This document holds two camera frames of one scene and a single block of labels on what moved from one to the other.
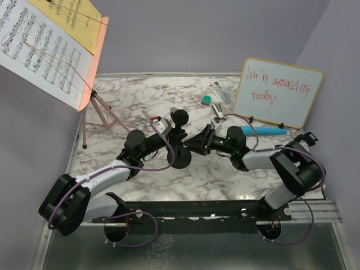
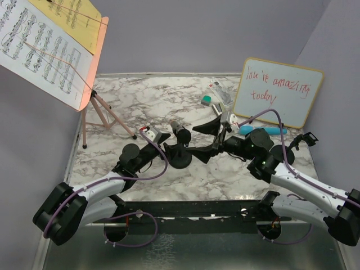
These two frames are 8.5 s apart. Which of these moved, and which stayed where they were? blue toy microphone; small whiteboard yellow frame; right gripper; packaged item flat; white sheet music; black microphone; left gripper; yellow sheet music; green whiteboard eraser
Moved: black microphone; left gripper; right gripper
Stayed: packaged item flat; white sheet music; yellow sheet music; green whiteboard eraser; blue toy microphone; small whiteboard yellow frame
